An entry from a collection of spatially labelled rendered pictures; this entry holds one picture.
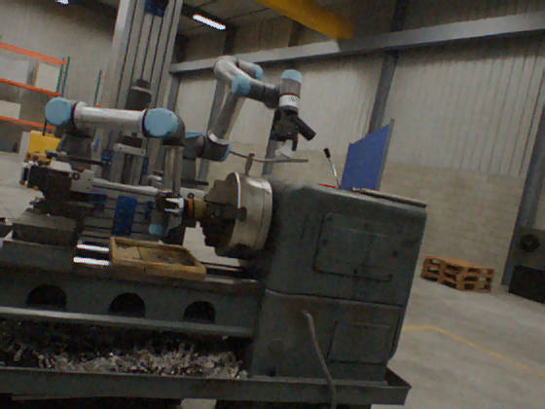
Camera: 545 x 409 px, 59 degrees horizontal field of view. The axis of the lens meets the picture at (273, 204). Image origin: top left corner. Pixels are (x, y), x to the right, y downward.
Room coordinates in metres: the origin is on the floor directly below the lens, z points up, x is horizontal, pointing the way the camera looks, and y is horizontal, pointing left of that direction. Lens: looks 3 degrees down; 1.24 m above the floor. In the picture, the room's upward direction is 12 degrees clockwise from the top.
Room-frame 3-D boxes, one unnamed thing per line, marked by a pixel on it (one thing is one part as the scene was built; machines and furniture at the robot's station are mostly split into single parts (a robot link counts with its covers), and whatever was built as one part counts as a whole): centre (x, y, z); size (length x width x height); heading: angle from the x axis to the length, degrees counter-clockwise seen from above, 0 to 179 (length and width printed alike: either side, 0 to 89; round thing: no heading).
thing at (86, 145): (2.12, 0.90, 1.21); 0.15 x 0.15 x 0.10
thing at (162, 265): (1.69, 0.37, 0.89); 0.36 x 0.30 x 0.04; 21
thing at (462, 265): (9.07, -3.69, 0.22); 1.25 x 0.86 x 0.44; 131
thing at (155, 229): (1.96, 0.43, 0.98); 0.11 x 0.08 x 0.11; 175
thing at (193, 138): (2.37, 0.47, 1.33); 0.13 x 0.12 x 0.14; 118
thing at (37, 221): (1.57, 0.71, 0.95); 0.43 x 0.17 x 0.05; 21
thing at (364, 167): (8.50, -1.34, 1.18); 4.12 x 0.80 x 2.35; 179
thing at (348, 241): (1.94, -0.25, 1.06); 0.59 x 0.48 x 0.39; 111
